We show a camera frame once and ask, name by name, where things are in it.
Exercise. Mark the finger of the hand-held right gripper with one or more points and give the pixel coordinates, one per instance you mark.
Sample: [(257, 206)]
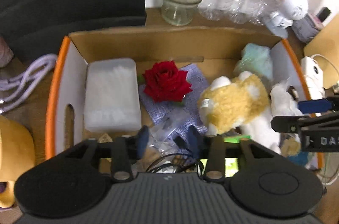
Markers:
[(286, 123), (313, 105)]

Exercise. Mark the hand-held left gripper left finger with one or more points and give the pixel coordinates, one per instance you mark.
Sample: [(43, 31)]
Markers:
[(141, 142)]

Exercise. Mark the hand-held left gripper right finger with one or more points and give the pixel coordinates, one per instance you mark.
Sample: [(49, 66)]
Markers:
[(194, 142)]

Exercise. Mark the white tissue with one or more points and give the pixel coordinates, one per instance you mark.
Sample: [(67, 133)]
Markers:
[(282, 102)]

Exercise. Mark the black binder clip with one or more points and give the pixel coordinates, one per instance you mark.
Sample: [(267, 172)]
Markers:
[(292, 91)]

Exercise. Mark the clear plastic packet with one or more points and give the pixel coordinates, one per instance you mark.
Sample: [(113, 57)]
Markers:
[(169, 126)]

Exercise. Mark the small yellow tile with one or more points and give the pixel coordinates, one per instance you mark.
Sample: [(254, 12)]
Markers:
[(105, 138)]

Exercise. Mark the green packet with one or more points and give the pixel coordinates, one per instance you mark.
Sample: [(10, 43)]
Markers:
[(234, 138)]

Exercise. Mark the yellow white plush toy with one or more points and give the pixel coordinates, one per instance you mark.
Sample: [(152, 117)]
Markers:
[(233, 104)]

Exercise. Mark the translucent cotton swab box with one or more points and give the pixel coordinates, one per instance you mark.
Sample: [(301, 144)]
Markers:
[(112, 96)]

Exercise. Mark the red artificial rose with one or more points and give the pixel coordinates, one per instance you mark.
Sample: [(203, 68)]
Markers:
[(166, 83)]

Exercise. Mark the iridescent plastic bag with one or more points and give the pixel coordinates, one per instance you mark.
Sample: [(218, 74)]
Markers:
[(257, 62)]

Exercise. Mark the red cardboard box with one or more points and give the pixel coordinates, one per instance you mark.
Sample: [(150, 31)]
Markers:
[(132, 43)]

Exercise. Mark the grey box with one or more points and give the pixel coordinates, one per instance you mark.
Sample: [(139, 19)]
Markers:
[(307, 28)]

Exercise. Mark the white round speaker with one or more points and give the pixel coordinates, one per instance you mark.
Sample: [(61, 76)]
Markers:
[(291, 12)]

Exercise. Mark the yellow mug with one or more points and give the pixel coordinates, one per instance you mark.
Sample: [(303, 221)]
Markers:
[(16, 149)]

